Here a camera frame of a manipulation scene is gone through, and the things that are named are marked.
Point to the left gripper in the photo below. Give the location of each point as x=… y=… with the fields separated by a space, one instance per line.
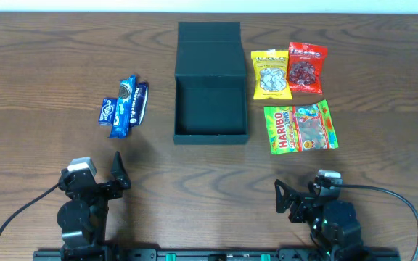
x=104 y=186

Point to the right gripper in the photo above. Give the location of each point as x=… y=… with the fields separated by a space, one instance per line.
x=300 y=202

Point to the blue Eclipse mint box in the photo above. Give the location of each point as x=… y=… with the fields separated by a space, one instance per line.
x=107 y=111

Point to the dark blue Cadbury chocolate bar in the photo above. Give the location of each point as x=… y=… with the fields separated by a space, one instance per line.
x=139 y=103

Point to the green Haribo gummy bag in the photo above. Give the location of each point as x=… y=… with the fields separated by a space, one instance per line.
x=300 y=128

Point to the blue Oreo cookie pack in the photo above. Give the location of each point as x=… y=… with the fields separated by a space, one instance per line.
x=122 y=116

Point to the yellow Hacks candy bag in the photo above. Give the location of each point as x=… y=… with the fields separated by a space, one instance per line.
x=270 y=68

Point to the dark green gift box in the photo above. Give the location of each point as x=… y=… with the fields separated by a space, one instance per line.
x=210 y=75

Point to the red Hacks candy bag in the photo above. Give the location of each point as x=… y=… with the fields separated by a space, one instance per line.
x=305 y=67

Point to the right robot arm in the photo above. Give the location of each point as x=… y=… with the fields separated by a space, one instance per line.
x=333 y=223

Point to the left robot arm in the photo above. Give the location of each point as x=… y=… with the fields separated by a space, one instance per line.
x=83 y=218

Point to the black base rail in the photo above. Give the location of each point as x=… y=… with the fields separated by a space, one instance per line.
x=213 y=255

